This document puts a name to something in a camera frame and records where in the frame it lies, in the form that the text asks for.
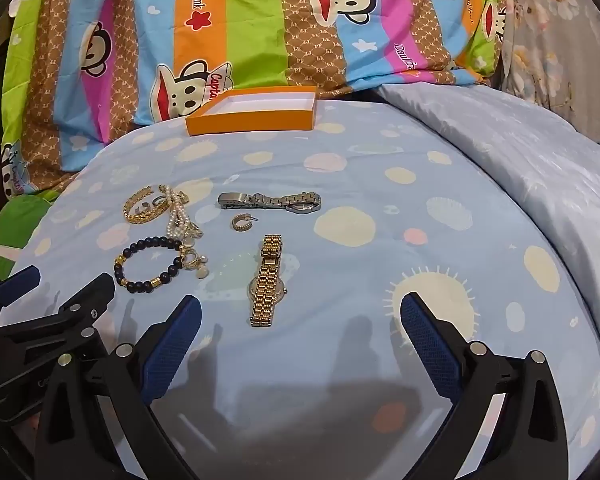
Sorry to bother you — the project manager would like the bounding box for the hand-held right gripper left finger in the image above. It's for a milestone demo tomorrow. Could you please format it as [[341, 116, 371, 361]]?
[[35, 295, 203, 480]]

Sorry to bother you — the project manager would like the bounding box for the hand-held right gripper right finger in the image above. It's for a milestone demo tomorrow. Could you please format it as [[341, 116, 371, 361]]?
[[400, 291, 578, 480]]

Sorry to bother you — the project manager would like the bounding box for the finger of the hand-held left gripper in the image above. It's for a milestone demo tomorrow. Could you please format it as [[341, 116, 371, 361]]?
[[0, 273, 117, 369], [0, 266, 42, 329]]

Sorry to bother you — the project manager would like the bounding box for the black bead bracelet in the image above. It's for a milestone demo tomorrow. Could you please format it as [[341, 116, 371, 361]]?
[[113, 236, 185, 292]]

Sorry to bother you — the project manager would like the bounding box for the gold chain bracelet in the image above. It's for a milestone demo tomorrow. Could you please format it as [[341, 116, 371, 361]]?
[[123, 185, 173, 226]]

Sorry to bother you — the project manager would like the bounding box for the orange cardboard box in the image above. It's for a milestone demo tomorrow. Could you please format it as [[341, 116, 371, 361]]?
[[186, 86, 318, 137]]

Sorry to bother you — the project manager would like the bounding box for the green cloth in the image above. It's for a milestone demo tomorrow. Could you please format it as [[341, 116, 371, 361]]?
[[0, 190, 61, 281]]

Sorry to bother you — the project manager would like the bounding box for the light blue planet print blanket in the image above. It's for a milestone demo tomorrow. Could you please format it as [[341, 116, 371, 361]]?
[[0, 100, 600, 480]]

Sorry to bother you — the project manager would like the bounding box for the pale blue plain quilt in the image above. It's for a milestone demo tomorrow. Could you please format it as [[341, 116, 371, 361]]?
[[375, 80, 600, 351]]

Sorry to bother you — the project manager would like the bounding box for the colourful monkey print blanket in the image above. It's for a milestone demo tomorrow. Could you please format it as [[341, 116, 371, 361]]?
[[0, 0, 506, 196]]

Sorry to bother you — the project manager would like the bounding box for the grey floral cloth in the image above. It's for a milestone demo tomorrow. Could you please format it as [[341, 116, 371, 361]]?
[[495, 0, 600, 148]]

